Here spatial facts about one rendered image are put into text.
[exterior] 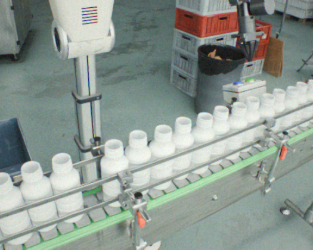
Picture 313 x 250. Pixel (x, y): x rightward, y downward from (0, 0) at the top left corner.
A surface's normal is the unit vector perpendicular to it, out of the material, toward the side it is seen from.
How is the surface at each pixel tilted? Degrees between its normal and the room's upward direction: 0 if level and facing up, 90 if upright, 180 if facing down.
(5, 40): 87
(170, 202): 90
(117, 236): 90
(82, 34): 90
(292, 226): 0
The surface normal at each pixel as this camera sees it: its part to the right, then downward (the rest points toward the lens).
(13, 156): 0.51, 0.49
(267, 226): 0.04, -0.84
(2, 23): 0.22, 0.56
